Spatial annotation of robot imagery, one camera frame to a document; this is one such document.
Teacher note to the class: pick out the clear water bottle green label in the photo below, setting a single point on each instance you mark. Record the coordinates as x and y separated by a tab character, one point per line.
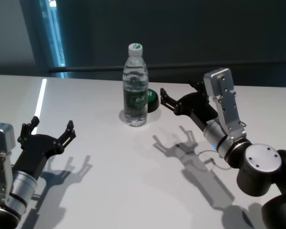
135	95

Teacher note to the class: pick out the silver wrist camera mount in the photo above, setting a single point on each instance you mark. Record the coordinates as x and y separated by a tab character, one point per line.
225	102
1	143

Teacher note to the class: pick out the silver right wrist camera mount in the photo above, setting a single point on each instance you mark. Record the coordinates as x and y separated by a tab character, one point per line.
225	102

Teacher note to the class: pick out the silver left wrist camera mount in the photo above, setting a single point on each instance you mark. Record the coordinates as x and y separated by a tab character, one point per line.
1	143

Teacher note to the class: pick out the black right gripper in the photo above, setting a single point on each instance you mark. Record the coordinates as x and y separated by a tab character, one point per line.
196	107

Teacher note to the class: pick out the green YES button black base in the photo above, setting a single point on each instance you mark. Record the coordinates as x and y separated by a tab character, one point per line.
153	101

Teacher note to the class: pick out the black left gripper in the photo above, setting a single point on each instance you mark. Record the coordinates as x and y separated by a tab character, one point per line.
38	150

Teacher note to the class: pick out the grey blind bottom rail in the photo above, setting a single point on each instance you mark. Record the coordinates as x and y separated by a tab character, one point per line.
97	68

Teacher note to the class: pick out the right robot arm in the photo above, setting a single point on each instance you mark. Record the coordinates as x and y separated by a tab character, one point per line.
259	167

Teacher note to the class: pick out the bright window glass strip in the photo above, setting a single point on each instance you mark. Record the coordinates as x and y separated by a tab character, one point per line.
53	35

